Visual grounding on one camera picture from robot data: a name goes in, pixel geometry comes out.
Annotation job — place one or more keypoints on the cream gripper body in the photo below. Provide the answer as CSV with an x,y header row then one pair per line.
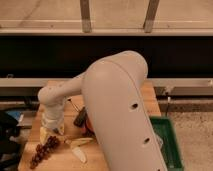
x,y
45,133

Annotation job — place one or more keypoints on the bunch of red grapes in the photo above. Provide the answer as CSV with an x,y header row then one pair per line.
x,y
44,151

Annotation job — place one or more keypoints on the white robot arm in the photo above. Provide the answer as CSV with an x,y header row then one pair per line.
x,y
111,90

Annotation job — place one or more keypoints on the white knife blade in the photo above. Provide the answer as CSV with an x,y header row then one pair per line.
x,y
79,154

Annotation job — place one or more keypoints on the red bowl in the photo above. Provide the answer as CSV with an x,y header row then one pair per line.
x,y
89,126

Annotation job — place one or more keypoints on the dark bag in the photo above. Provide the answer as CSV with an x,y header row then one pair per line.
x,y
8,127

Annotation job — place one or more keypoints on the green plastic tray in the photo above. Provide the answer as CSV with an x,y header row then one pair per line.
x,y
163,127

